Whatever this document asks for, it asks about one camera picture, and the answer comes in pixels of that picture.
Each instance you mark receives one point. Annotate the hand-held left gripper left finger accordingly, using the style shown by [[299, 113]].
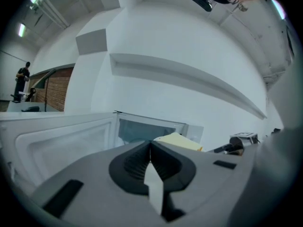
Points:
[[94, 178]]

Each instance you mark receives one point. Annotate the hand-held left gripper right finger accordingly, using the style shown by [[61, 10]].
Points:
[[203, 181]]

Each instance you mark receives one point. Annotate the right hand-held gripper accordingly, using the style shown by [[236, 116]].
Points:
[[236, 142]]

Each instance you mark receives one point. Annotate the pale yellow food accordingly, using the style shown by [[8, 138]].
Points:
[[180, 142]]

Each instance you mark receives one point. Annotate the white microwave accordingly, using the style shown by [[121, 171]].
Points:
[[59, 131]]

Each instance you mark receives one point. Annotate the person's white shirt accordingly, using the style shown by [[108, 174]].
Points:
[[281, 138]]

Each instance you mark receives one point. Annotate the black device on table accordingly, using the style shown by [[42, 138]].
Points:
[[31, 108]]

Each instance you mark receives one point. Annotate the white table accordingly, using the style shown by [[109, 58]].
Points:
[[16, 107]]

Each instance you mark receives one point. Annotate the ceiling tube light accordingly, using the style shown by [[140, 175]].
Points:
[[278, 8], [21, 29]]

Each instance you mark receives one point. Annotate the white ceiling pipes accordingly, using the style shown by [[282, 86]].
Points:
[[53, 12]]

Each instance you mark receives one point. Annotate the long white wall shelf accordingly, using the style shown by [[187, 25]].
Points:
[[189, 72]]

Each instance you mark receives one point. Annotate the grey wall panel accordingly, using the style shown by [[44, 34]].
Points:
[[91, 41]]

